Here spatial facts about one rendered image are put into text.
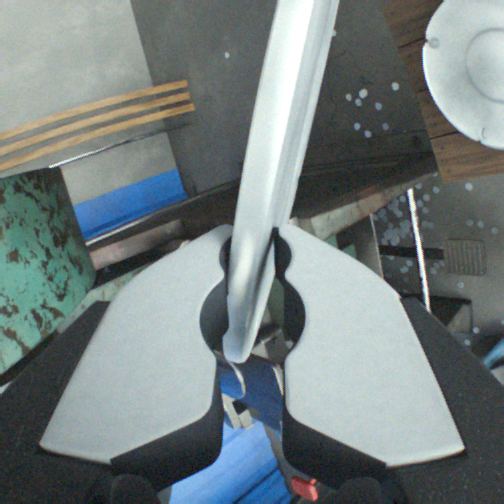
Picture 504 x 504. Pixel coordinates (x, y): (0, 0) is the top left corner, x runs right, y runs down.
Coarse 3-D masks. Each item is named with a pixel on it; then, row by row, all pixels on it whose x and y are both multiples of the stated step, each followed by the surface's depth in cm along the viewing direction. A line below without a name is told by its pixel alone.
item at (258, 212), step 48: (288, 0) 7; (336, 0) 21; (288, 48) 8; (288, 96) 8; (288, 144) 9; (240, 192) 9; (288, 192) 17; (240, 240) 10; (240, 288) 11; (240, 336) 13
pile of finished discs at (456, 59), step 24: (456, 0) 54; (480, 0) 51; (432, 24) 60; (456, 24) 57; (480, 24) 53; (432, 48) 62; (456, 48) 59; (480, 48) 55; (432, 72) 64; (456, 72) 61; (480, 72) 57; (456, 96) 63; (480, 96) 60; (456, 120) 65; (480, 120) 61
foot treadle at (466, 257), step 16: (448, 240) 99; (464, 240) 96; (480, 240) 92; (400, 256) 115; (432, 256) 106; (448, 256) 101; (464, 256) 97; (480, 256) 93; (448, 272) 103; (464, 272) 99; (480, 272) 95
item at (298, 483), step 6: (294, 480) 83; (300, 480) 82; (312, 480) 84; (294, 486) 85; (300, 486) 82; (306, 486) 80; (312, 486) 80; (300, 492) 84; (306, 492) 81; (312, 492) 80; (312, 498) 81
